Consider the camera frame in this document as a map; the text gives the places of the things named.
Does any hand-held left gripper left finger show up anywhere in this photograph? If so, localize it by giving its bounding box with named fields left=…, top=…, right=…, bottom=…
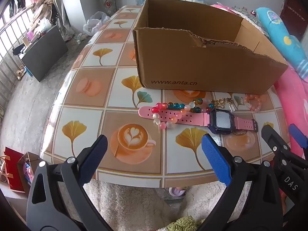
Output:
left=26, top=134, right=113, bottom=231

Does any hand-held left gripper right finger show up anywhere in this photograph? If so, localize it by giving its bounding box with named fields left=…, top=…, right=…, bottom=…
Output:
left=202, top=133, right=284, bottom=231

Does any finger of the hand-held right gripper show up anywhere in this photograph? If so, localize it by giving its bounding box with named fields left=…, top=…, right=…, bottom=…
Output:
left=289, top=124, right=308, bottom=151
left=261, top=123, right=290, bottom=159

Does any pink wristwatch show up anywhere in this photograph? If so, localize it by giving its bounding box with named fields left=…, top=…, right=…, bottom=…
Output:
left=138, top=106, right=259, bottom=135

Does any multicolour bead bracelet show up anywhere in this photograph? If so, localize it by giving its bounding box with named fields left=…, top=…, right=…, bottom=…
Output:
left=151, top=99, right=214, bottom=130

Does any brown cardboard box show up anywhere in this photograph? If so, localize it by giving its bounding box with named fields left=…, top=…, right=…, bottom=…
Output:
left=132, top=0, right=289, bottom=95

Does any pink blanket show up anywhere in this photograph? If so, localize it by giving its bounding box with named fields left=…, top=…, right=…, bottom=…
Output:
left=210, top=3, right=308, bottom=159

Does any purple slipper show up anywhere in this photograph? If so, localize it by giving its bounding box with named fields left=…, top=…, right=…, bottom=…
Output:
left=168, top=187, right=187, bottom=199

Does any brown paper bag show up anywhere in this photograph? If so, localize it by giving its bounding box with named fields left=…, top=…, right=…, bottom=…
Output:
left=17, top=152, right=42, bottom=193

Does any person's fluffy cream clothing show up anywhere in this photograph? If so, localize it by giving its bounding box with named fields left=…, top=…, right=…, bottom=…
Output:
left=77, top=180, right=231, bottom=231

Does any red gift bag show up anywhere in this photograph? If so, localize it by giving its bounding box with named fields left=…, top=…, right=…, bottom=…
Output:
left=0, top=147, right=26, bottom=194

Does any blue cartoon pillow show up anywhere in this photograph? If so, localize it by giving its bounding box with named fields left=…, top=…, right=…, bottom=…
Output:
left=255, top=7, right=308, bottom=80

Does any black cabinet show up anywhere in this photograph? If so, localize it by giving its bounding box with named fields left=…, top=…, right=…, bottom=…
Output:
left=19, top=25, right=69, bottom=82

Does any grey embroidered pillow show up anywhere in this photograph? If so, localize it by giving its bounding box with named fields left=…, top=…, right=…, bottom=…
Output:
left=231, top=6, right=270, bottom=38

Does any dark red wooden door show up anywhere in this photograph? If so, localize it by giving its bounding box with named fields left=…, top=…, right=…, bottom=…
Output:
left=280, top=0, right=308, bottom=41

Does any white plastic bag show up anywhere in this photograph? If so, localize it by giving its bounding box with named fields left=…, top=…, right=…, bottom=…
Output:
left=83, top=11, right=111, bottom=36

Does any pile of clothes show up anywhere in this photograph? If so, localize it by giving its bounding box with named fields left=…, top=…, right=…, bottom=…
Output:
left=31, top=0, right=60, bottom=29

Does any metal railing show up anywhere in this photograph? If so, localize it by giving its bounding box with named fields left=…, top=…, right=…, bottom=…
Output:
left=0, top=1, right=36, bottom=123

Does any dark hanging garment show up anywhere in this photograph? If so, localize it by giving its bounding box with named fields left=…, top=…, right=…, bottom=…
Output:
left=10, top=0, right=26, bottom=13

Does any pink bead bracelet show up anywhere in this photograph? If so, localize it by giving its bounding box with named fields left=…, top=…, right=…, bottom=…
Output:
left=244, top=94, right=262, bottom=112

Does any gold charm bracelet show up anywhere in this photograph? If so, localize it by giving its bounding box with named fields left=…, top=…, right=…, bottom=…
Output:
left=210, top=98, right=235, bottom=113

